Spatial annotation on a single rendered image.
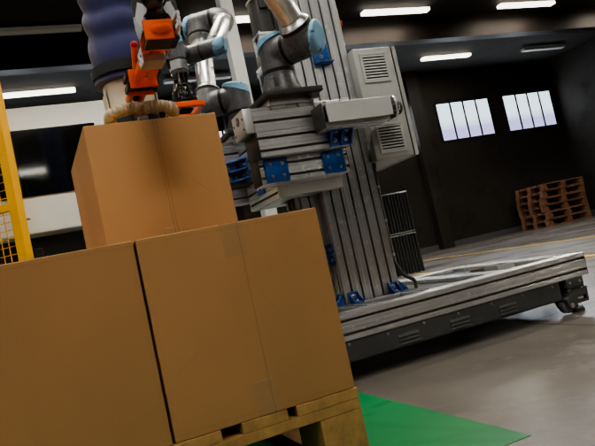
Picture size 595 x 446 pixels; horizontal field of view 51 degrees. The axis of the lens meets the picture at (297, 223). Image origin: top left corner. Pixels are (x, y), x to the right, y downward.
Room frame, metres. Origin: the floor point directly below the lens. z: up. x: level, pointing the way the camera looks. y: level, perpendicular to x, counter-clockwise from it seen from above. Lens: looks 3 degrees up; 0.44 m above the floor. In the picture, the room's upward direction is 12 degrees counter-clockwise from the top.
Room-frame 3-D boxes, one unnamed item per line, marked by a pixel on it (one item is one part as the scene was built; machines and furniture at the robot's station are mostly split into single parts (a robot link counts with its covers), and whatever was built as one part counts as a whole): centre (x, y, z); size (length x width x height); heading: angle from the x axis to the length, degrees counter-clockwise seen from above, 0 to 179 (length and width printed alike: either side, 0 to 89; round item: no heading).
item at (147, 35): (1.55, 0.25, 1.07); 0.08 x 0.07 x 0.05; 22
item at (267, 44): (2.27, -0.05, 1.20); 0.13 x 0.12 x 0.14; 57
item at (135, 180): (2.11, 0.48, 0.74); 0.60 x 0.40 x 0.40; 24
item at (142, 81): (1.88, 0.38, 1.07); 0.10 x 0.08 x 0.06; 112
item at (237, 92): (2.73, 0.15, 1.20); 0.13 x 0.12 x 0.14; 78
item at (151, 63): (1.68, 0.30, 1.07); 0.07 x 0.07 x 0.04; 22
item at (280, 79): (2.28, -0.05, 1.09); 0.15 x 0.15 x 0.10
